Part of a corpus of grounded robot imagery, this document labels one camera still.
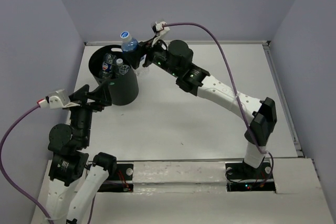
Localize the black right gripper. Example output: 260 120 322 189
122 34 180 78

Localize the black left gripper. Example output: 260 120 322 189
66 78 113 145

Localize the clear bottle blue label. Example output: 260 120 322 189
119 30 150 77

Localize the clear crushed label-less bottle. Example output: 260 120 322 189
119 65 131 75

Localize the clear bottle black label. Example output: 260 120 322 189
100 53 116 79

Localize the clear bottle blue-green label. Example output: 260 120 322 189
115 58 123 73

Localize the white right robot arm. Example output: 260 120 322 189
122 40 277 178

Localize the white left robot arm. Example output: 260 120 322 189
38 81 117 223

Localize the black plastic bin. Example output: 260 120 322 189
88 45 139 106

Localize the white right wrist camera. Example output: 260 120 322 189
151 19 170 47

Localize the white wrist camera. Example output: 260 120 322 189
37 89 70 109
151 19 170 47

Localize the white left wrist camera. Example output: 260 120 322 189
37 89 70 109

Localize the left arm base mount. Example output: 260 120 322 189
98 163 134 193

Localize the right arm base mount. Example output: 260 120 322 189
225 162 276 192

